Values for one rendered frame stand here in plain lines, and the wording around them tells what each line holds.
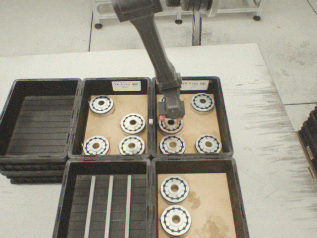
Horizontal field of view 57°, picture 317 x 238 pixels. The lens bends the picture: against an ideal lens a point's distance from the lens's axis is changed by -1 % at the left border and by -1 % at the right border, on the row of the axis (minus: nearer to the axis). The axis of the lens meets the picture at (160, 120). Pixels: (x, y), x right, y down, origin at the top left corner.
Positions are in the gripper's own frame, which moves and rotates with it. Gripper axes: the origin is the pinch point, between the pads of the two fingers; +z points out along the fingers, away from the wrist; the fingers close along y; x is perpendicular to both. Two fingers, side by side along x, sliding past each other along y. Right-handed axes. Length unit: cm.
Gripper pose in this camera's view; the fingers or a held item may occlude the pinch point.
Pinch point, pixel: (171, 121)
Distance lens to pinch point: 121.5
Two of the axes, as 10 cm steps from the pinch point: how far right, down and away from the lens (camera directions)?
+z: 0.0, 6.0, 8.0
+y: 10.0, -0.3, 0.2
